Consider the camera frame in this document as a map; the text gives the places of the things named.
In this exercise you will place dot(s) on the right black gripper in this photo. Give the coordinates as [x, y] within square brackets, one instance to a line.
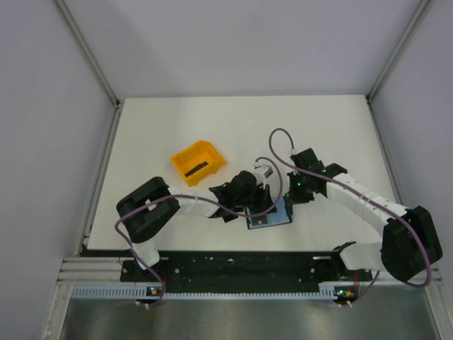
[294, 197]

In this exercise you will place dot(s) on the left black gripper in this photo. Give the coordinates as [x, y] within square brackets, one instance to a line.
[265, 201]

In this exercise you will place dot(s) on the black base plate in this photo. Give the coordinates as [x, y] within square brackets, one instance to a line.
[318, 262]

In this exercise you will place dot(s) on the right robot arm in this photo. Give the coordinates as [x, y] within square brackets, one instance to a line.
[409, 241]

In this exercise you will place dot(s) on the grey cable duct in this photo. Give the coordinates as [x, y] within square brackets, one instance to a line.
[149, 292]

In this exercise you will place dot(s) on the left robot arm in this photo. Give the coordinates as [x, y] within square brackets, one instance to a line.
[146, 210]

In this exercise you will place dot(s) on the left aluminium frame post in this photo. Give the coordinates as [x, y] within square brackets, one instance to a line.
[86, 51]

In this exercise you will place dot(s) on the yellow plastic bin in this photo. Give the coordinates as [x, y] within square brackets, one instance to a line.
[199, 152]

